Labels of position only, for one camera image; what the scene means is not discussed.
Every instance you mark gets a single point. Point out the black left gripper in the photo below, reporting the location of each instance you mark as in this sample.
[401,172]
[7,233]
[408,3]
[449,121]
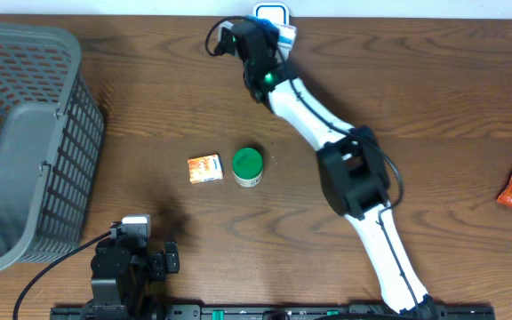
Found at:
[157,270]

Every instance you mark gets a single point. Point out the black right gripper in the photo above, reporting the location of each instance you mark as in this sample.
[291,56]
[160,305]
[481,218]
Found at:
[269,36]

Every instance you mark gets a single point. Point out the white Panadol medicine box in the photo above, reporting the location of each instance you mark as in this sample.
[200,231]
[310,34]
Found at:
[286,39]

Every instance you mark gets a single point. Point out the green lid jar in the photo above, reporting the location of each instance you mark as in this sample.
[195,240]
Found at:
[247,165]

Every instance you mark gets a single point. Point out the orange snack packet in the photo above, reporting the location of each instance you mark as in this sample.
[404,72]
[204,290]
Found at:
[205,169]

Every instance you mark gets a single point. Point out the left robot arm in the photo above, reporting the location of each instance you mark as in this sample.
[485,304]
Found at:
[122,270]

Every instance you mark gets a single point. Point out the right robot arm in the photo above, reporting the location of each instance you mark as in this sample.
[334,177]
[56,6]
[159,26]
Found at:
[354,171]

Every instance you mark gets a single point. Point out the white barcode scanner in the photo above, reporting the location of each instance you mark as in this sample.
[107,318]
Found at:
[275,12]

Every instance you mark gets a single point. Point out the grey plastic basket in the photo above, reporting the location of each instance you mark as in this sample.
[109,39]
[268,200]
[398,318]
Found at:
[51,134]

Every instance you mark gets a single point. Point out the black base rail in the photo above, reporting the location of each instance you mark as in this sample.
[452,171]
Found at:
[196,312]

